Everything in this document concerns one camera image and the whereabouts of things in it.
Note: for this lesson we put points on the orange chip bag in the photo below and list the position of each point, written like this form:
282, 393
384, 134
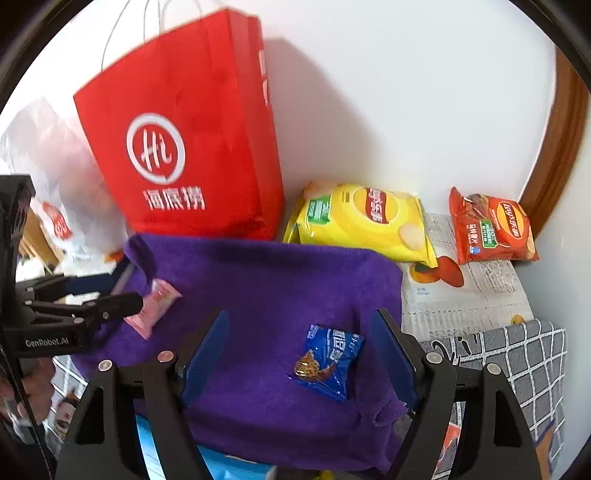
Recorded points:
494, 230

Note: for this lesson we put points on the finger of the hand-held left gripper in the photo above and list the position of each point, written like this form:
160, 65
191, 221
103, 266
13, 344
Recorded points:
92, 282
115, 305

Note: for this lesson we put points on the purple towel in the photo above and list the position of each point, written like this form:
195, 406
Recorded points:
268, 286

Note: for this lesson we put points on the newspaper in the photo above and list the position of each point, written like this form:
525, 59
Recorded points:
471, 295

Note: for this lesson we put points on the person's left hand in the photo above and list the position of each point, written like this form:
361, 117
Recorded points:
23, 387

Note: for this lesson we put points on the white plastic bag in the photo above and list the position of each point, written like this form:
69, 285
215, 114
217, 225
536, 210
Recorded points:
60, 152

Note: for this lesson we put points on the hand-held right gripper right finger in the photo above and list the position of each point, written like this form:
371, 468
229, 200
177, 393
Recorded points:
392, 355

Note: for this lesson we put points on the blue tissue pack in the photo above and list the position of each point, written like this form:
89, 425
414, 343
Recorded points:
226, 466

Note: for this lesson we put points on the blue snack packet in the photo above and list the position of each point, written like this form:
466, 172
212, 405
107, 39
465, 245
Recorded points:
330, 350

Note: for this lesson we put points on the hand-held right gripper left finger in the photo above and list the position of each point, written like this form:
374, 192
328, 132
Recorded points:
205, 355

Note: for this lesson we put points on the red paper bag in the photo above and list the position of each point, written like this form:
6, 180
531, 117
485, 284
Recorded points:
184, 115

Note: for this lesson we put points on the brown wooden trim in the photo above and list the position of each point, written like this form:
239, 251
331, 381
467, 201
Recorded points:
558, 161

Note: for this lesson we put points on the grey checked bedsheet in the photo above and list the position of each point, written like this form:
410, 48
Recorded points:
531, 369

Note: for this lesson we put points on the pink white snack packet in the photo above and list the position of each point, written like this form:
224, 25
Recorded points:
64, 410

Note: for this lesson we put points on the yellow chip bag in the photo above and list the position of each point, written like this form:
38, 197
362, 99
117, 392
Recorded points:
369, 226

